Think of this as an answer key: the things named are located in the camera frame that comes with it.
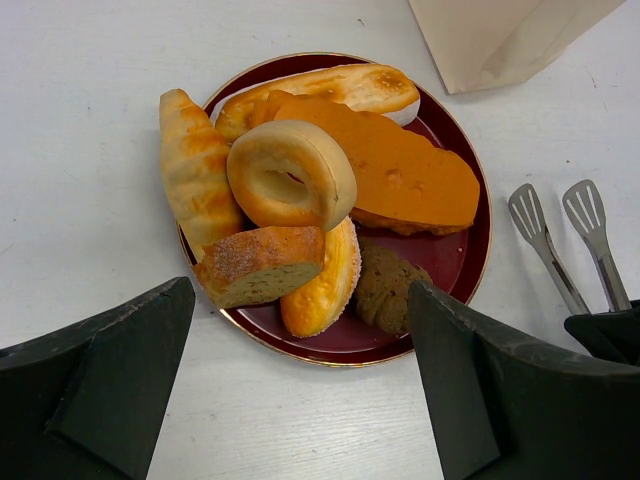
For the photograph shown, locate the beige paper bag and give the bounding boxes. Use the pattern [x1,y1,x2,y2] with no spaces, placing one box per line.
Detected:
[409,0,622,94]

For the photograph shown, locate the fake croissant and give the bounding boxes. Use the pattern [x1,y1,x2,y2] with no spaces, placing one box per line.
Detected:
[159,89,244,261]

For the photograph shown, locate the sugared orange bread roll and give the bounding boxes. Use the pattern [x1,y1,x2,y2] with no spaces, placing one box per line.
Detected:
[280,216,361,338]

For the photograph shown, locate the long toasted baguette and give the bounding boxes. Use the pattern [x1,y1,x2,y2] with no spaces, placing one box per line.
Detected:
[210,63,421,143]

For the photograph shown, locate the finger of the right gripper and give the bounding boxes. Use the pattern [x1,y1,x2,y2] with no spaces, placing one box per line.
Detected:
[564,300,640,365]

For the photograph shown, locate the metal tongs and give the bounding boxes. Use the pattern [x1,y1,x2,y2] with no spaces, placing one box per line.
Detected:
[507,179,631,314]

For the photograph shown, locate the dark red round plate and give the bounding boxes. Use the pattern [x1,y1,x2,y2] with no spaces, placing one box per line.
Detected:
[202,52,492,367]

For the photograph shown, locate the large orange bread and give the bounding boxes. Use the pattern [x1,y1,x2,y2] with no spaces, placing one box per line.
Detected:
[249,90,480,235]

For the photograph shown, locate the brown cookie bread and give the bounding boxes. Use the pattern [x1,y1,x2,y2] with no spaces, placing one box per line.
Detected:
[354,241,432,335]

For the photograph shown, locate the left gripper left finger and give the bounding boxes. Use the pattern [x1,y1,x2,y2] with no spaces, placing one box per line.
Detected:
[1,277,195,479]

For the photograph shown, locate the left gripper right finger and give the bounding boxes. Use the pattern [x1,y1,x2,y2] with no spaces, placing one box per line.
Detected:
[408,281,639,479]

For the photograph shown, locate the fake bagel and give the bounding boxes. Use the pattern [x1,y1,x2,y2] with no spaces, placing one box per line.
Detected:
[227,120,357,232]

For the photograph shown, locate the cut baguette slice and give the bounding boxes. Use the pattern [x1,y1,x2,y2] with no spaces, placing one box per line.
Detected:
[194,226,325,309]

